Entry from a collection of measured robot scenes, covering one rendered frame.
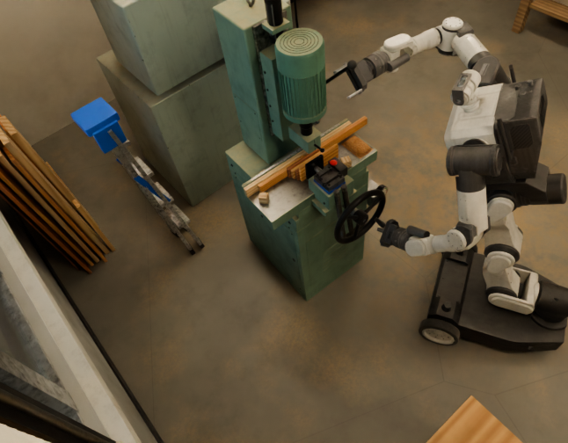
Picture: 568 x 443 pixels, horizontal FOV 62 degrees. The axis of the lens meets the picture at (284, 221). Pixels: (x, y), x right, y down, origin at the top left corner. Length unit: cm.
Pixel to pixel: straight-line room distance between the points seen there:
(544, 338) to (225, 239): 185
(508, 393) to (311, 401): 97
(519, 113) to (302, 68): 72
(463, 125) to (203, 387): 182
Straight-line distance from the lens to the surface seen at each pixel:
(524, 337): 264
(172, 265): 304
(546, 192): 195
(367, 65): 191
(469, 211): 166
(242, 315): 277
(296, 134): 204
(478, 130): 168
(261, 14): 190
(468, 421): 206
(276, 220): 196
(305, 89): 177
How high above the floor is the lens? 248
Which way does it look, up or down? 54 degrees down
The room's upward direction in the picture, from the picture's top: 10 degrees counter-clockwise
